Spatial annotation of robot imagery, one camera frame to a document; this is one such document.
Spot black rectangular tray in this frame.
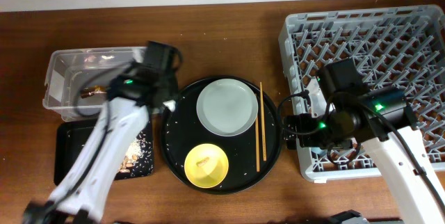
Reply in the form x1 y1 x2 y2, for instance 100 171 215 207
54 119 154 185

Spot grey dishwasher rack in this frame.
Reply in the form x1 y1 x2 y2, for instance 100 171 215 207
278 5 444 171

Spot gold brown snack wrapper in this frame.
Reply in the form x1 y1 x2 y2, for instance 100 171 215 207
80 86 106 99

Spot grey plate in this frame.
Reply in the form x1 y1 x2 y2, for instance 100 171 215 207
196 78 259 137

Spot clear plastic bin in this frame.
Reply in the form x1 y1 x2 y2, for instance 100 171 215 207
42 47 160 122

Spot white tissue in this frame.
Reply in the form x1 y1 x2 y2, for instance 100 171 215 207
163 99 176 112

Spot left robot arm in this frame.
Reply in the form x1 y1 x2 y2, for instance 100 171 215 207
22 41 183 223

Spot wooden chopstick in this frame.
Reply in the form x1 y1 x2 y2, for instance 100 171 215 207
255 109 260 173
259 82 267 161

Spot round black serving tray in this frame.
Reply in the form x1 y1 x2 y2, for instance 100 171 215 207
159 75 282 195

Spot yellow bowl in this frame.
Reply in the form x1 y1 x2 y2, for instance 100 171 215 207
184 143 229 189

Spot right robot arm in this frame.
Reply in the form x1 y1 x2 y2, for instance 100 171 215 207
276 59 444 223

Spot food scraps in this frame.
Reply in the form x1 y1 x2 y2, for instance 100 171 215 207
117 138 154 177

